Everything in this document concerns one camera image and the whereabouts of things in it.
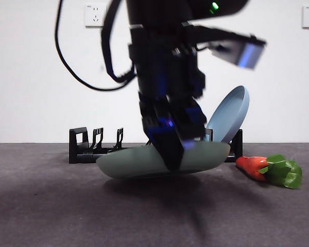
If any thin black cable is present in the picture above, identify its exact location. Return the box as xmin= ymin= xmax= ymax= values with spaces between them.
xmin=55 ymin=0 xmax=138 ymax=92

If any blue plate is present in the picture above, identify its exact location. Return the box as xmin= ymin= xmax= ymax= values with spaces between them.
xmin=205 ymin=85 xmax=250 ymax=144

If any black plate rack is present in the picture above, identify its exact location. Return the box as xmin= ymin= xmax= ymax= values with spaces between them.
xmin=68 ymin=127 xmax=244 ymax=164

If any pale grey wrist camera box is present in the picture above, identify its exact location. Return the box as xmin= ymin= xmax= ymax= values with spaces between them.
xmin=208 ymin=32 xmax=267 ymax=70

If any thick black cable sleeve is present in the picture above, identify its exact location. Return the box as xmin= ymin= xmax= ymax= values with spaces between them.
xmin=100 ymin=0 xmax=138 ymax=84

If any orange carrot with green leaves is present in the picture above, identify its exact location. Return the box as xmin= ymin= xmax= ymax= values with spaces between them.
xmin=235 ymin=153 xmax=303 ymax=190

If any green plate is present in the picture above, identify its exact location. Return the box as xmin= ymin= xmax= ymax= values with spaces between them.
xmin=96 ymin=142 xmax=231 ymax=180

